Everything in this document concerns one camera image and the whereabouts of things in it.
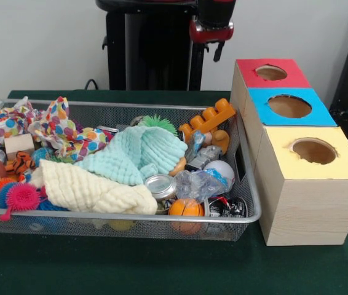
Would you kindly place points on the mint green cloth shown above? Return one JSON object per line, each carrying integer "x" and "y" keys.
{"x": 137, "y": 153}

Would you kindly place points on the green spiky ball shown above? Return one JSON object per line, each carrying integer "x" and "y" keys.
{"x": 158, "y": 121}

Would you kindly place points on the wooden box with three holes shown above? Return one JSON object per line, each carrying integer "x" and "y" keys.
{"x": 309, "y": 196}

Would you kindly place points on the clear plastic packet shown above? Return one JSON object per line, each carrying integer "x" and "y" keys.
{"x": 195, "y": 184}

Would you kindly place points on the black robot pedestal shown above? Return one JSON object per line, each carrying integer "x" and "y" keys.
{"x": 143, "y": 49}

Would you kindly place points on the cream yellow cloth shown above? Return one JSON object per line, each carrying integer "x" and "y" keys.
{"x": 88, "y": 187}

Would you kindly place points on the small orange basketball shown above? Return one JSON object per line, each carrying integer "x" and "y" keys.
{"x": 186, "y": 208}

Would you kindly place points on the pink spiky ball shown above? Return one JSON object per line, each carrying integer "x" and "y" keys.
{"x": 21, "y": 196}

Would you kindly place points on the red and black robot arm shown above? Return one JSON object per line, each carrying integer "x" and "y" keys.
{"x": 214, "y": 15}

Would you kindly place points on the white ball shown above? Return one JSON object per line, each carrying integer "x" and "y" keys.
{"x": 222, "y": 169}

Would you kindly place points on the orange rubber toy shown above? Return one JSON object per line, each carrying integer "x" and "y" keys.
{"x": 211, "y": 117}

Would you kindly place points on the clear mesh bin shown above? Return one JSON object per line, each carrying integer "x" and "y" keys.
{"x": 100, "y": 228}

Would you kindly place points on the silver can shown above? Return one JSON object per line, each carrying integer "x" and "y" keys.
{"x": 160, "y": 186}

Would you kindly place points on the polka dot cloth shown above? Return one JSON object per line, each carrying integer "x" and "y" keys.
{"x": 63, "y": 132}

